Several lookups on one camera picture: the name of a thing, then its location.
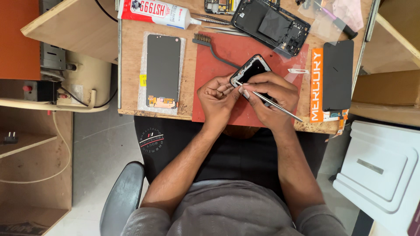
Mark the metal tweezers pair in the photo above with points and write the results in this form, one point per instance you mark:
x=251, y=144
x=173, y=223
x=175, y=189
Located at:
x=211, y=19

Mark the black power plug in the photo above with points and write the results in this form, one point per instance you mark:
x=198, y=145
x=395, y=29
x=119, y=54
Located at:
x=11, y=138

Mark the person's black apron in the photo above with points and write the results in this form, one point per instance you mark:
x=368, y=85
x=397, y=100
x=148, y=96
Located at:
x=229, y=154

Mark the red rubber work mat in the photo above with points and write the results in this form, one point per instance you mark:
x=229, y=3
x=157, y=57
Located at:
x=229, y=59

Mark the white plastic box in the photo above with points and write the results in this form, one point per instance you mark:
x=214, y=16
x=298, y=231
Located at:
x=382, y=170

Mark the person's left hand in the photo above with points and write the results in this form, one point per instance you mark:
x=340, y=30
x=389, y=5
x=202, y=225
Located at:
x=215, y=101

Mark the beige compressor tank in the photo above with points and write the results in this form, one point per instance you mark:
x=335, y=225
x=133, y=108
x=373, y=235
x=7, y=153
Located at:
x=88, y=82

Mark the black screen with orange card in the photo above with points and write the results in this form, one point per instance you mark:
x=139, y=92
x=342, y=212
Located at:
x=336, y=75

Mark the black opened phone body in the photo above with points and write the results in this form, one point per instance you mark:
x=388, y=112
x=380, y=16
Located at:
x=270, y=24

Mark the person's right hand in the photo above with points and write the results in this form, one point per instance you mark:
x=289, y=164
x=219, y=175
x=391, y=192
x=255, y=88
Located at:
x=274, y=101

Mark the thin metal pry tools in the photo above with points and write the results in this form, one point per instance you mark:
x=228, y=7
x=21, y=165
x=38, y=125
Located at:
x=226, y=30

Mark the white glue tube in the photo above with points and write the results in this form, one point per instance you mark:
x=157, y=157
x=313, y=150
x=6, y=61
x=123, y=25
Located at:
x=154, y=11

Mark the clear plastic film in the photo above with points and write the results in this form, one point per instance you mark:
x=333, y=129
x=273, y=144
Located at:
x=338, y=13

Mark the small metal blade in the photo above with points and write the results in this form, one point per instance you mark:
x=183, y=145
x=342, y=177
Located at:
x=298, y=70

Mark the black phone frame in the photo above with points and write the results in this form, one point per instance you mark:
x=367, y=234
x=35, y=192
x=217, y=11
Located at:
x=251, y=70

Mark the person's grey shirt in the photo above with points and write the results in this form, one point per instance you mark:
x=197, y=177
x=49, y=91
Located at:
x=229, y=213

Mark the black phone display panel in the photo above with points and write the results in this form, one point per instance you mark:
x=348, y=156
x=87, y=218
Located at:
x=162, y=70

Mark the wooden shelf unit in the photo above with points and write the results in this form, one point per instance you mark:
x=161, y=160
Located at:
x=32, y=170

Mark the phone circuit board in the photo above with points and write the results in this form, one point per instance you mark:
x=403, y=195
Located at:
x=221, y=6

